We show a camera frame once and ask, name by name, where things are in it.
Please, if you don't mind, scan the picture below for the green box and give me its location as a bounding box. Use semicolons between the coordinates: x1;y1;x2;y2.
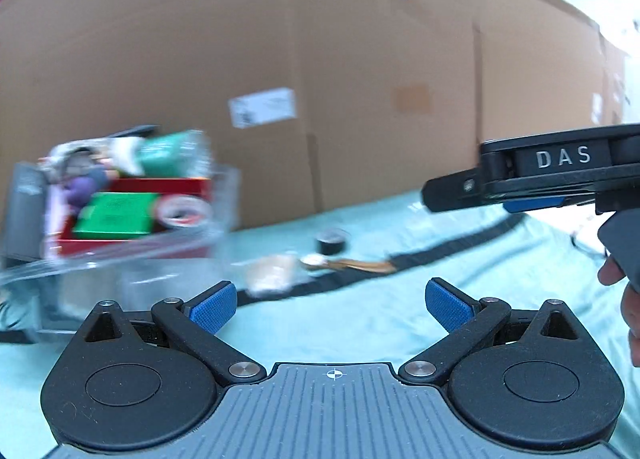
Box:
72;192;160;240

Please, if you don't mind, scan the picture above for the white shipping label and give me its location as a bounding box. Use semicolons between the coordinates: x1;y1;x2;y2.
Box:
229;88;297;129

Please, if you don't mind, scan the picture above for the black tape roll white core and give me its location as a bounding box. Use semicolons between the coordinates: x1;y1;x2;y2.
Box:
316;227;348;257

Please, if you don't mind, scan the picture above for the large brown cardboard box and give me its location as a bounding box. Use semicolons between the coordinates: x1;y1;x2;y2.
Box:
1;0;625;226

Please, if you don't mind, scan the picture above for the gold mesh band watch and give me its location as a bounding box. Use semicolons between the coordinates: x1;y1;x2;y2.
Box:
299;253;396;274

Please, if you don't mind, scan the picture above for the bag of wooden sticks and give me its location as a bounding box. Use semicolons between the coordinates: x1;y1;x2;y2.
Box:
244;253;306;297

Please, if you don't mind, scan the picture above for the person right hand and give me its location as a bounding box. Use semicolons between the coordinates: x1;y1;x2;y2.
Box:
598;255;640;368

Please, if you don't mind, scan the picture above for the white label far right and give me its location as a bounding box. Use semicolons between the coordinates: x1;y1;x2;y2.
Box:
591;93;603;124

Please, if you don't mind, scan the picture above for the clear plastic storage bin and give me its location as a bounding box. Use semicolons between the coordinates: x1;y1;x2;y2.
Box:
1;166;240;344

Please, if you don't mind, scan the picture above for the black permanent marker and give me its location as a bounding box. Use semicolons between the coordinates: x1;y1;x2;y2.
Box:
110;124;157;138

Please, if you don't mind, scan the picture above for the teal cloth with black stripe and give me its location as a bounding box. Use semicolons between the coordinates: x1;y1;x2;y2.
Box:
1;195;639;458

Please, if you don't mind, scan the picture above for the red tape roll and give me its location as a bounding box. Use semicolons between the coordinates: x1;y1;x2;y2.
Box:
153;195;212;230

